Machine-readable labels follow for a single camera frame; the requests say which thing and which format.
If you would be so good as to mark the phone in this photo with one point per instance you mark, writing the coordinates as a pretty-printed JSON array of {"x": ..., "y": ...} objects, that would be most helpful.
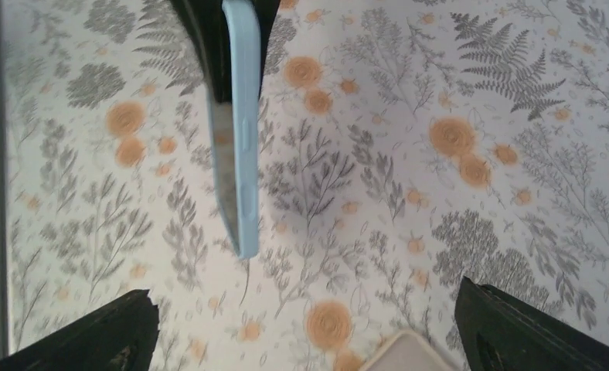
[{"x": 235, "y": 133}]

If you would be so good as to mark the floral patterned table mat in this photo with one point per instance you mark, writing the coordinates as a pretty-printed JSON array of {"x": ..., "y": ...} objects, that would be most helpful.
[{"x": 403, "y": 145}]

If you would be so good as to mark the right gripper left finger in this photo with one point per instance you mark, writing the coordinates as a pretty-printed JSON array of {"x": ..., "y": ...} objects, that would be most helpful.
[{"x": 121, "y": 335}]

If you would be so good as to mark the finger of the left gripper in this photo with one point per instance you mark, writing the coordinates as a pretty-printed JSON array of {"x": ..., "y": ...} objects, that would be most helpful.
[
  {"x": 266, "y": 11},
  {"x": 205, "y": 23}
]

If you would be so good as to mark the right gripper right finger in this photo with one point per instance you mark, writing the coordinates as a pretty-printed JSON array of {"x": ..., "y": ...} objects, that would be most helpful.
[{"x": 500, "y": 332}]

